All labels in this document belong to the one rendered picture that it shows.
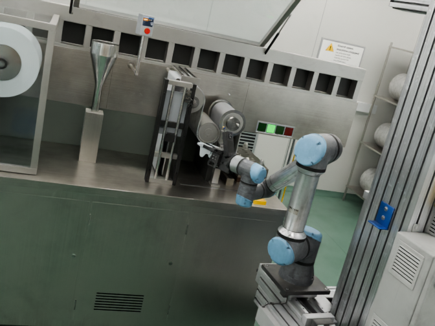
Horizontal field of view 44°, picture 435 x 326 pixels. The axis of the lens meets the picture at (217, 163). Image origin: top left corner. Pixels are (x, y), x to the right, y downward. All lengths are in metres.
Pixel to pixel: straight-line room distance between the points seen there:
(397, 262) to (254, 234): 1.08
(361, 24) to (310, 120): 2.82
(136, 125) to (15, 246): 0.97
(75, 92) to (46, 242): 0.86
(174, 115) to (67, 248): 0.84
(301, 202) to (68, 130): 1.57
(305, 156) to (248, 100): 1.31
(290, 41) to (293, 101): 2.49
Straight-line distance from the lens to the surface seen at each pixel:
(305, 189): 2.08
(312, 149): 2.02
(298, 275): 2.31
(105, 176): 2.79
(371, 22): 6.20
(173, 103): 2.74
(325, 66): 3.43
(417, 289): 1.96
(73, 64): 3.10
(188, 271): 2.92
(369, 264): 2.20
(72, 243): 2.77
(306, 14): 5.87
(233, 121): 2.91
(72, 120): 3.17
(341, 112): 3.54
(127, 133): 3.20
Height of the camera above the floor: 1.85
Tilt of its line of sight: 16 degrees down
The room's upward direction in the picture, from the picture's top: 13 degrees clockwise
